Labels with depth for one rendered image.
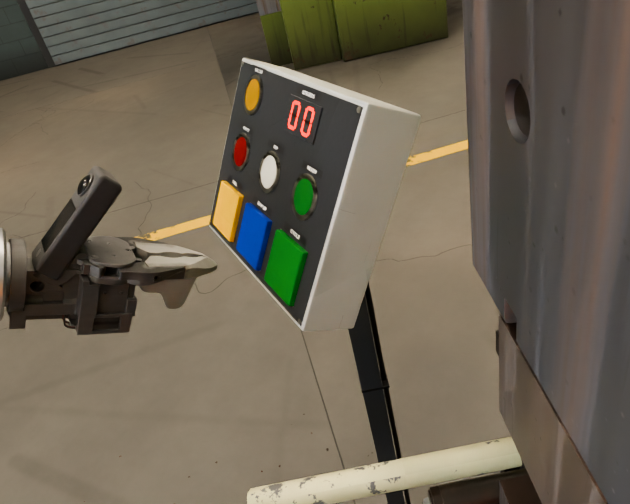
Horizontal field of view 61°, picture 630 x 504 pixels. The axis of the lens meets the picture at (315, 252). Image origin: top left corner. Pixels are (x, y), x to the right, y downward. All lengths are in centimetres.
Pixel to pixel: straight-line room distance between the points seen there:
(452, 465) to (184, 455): 113
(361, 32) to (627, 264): 487
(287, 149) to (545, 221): 50
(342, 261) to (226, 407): 135
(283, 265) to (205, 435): 127
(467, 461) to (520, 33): 75
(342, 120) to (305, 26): 446
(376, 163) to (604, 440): 42
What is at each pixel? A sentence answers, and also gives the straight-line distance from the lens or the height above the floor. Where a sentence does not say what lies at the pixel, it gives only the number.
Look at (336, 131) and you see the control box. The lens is 62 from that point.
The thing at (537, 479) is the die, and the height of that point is 109.
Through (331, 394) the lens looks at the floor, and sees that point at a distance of 185.
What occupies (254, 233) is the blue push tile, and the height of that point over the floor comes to 102.
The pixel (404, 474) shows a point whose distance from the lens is 90.
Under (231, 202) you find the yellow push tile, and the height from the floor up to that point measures 103.
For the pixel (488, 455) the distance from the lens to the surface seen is 91.
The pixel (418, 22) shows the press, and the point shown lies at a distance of 513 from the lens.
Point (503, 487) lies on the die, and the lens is 49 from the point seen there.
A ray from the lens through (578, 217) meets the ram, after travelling 22.
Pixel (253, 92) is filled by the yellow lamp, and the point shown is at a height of 117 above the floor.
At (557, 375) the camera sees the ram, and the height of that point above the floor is 119.
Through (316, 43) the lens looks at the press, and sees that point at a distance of 510.
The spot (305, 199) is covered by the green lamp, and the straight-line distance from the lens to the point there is 65.
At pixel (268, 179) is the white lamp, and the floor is 108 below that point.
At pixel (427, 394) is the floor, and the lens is 181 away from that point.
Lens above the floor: 140
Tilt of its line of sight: 34 degrees down
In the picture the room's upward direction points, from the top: 14 degrees counter-clockwise
